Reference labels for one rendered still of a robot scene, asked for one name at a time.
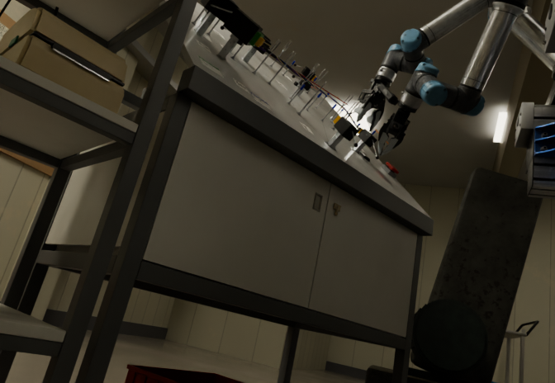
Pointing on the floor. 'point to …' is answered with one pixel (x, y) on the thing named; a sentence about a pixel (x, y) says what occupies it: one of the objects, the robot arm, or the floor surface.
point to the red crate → (144, 374)
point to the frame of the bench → (318, 322)
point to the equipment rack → (84, 125)
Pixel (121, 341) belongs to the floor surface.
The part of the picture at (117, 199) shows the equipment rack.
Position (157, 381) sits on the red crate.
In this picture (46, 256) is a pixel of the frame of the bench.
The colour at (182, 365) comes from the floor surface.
